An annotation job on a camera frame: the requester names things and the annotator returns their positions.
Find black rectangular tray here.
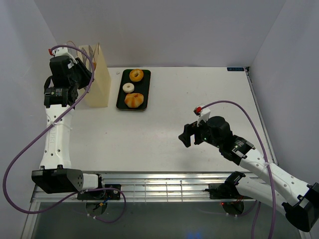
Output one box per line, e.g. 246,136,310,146
116,69,151,112

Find cream paper bag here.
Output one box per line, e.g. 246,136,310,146
84,43,111,108

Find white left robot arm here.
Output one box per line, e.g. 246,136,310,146
31,55,106,199

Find aluminium rail frame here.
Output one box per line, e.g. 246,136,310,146
30,171,262,203

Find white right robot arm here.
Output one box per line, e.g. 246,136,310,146
178,116,319,232

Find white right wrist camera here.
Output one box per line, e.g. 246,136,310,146
193,104,211,126

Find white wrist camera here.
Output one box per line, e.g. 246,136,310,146
193,104,211,126
49,47,76,63

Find golden bagel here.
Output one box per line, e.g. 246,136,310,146
129,69,144,82

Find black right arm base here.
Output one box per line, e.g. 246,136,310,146
204,171,246,201

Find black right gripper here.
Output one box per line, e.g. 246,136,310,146
178,115,221,148

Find round pumpkin-shaped bun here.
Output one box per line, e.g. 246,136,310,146
124,93,144,109

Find white glazed donut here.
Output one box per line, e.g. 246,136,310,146
122,83,135,94

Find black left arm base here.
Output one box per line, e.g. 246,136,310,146
77,184,122,201

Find metal tongs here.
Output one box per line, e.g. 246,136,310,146
79,45,96,63

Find blue table label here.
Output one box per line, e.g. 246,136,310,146
227,67,245,72

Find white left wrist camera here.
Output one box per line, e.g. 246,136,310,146
49,47,76,63

